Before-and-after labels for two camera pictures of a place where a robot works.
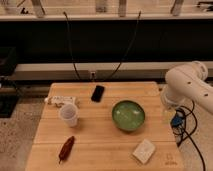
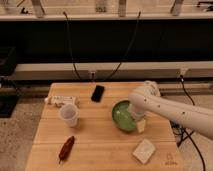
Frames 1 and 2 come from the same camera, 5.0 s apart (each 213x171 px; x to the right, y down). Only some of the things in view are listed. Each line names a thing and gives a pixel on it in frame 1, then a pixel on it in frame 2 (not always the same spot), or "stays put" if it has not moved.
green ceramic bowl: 128,115 stays put
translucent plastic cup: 68,112 stays put
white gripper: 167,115 to 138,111
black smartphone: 98,93 stays put
